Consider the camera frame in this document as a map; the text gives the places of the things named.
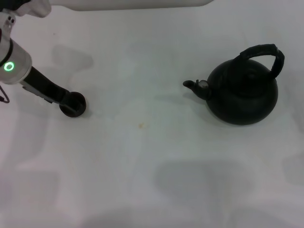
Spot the white rounded panel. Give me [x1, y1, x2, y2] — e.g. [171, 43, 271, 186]
[50, 0, 214, 12]

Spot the small black teacup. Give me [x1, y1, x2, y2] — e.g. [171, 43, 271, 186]
[58, 91, 87, 118]

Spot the black round teapot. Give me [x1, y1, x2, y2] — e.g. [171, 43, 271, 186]
[182, 43, 285, 126]

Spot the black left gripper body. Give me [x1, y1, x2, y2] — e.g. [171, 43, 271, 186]
[21, 66, 70, 105]

